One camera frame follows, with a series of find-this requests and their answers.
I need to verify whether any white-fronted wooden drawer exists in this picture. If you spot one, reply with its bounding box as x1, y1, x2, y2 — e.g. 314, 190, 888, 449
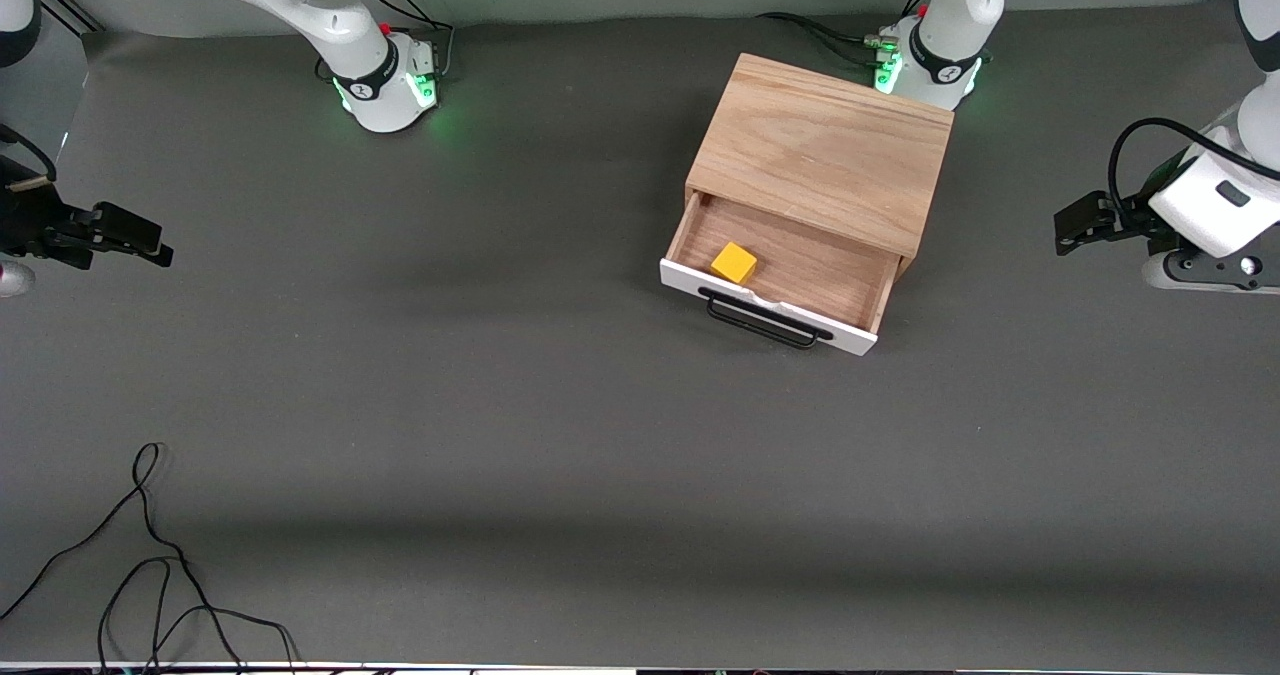
660, 192, 901, 356

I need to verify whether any black metal drawer handle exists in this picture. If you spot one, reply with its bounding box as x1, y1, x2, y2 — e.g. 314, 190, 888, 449
700, 288, 834, 349

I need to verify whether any yellow block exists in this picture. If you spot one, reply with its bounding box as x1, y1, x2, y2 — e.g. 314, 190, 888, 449
711, 242, 758, 285

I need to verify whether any wooden drawer cabinet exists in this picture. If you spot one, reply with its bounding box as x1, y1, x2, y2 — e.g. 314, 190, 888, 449
685, 52, 954, 281

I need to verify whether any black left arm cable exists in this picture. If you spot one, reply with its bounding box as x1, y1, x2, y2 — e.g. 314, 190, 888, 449
1107, 118, 1280, 241

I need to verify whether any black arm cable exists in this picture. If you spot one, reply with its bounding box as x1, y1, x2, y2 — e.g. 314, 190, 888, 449
1107, 118, 1280, 241
0, 123, 58, 184

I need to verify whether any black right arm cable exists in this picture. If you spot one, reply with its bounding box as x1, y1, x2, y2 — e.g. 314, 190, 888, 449
0, 123, 58, 184

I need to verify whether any black loose cable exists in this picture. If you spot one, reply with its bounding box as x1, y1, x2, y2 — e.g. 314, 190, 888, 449
0, 442, 246, 671
97, 555, 303, 674

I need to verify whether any black corner rail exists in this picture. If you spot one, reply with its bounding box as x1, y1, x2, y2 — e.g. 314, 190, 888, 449
38, 0, 101, 34

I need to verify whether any black base cable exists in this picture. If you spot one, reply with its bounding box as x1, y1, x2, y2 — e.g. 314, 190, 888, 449
365, 0, 456, 81
755, 12, 891, 68

